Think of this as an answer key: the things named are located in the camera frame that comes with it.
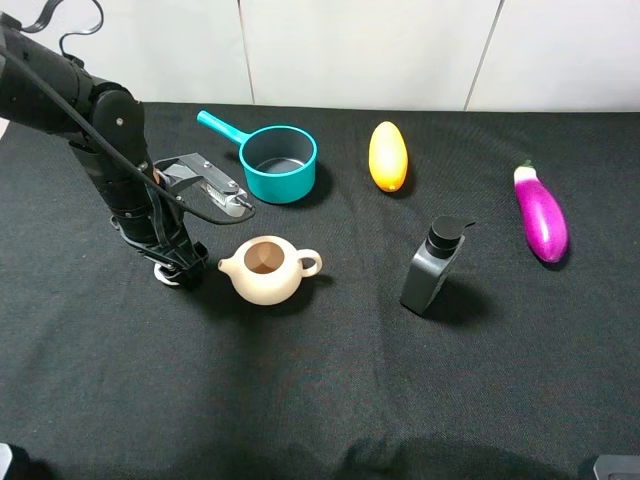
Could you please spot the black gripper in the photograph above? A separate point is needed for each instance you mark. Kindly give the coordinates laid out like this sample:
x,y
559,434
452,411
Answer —
x,y
150,226

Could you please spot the small white garlic toy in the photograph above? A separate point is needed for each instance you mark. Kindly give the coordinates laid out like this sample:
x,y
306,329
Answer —
x,y
160,276

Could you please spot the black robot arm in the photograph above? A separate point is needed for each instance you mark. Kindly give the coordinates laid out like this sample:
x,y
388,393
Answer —
x,y
104,127

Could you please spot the grey corner object right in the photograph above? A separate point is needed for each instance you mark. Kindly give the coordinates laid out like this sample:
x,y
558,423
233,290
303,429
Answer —
x,y
617,467

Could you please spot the beige ceramic teapot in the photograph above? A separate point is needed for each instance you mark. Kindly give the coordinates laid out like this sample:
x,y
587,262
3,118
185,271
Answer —
x,y
267,270

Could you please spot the orange yellow mango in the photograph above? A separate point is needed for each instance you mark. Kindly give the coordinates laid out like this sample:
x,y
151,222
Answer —
x,y
388,157

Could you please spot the black table cloth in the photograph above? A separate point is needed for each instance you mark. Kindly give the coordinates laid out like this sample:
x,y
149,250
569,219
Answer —
x,y
518,369

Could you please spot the black pump dispenser bottle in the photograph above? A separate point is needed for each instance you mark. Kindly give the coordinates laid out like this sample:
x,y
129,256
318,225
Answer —
x,y
431,263

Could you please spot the purple eggplant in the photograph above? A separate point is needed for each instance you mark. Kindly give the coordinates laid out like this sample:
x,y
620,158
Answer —
x,y
544,224

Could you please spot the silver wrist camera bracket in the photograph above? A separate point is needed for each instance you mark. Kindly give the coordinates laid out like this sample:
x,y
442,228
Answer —
x,y
192,170

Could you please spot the teal saucepan with handle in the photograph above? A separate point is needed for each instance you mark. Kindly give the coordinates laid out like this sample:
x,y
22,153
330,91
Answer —
x,y
279,161

